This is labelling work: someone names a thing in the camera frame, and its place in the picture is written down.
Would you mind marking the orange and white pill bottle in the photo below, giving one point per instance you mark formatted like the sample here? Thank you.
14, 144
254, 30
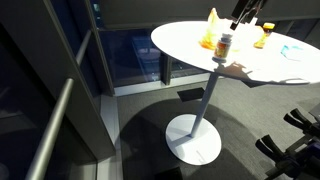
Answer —
222, 47

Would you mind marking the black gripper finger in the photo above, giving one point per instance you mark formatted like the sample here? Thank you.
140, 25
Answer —
251, 15
235, 24

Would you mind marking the white table pedestal base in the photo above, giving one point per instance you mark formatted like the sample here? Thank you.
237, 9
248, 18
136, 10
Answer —
192, 138

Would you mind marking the blue and white packet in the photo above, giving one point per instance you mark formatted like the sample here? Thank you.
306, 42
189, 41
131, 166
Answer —
293, 52

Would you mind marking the yellow capped dark bottle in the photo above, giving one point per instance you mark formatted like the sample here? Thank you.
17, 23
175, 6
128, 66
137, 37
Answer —
267, 30

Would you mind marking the black floor plate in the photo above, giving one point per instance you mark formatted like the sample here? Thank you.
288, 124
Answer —
191, 94

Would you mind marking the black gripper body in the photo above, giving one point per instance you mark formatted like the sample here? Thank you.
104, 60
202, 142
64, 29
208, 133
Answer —
245, 7

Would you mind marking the orange plastic bag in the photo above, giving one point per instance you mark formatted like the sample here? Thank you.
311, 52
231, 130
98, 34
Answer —
244, 33

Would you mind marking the metal handrail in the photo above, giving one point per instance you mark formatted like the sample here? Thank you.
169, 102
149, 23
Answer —
40, 162

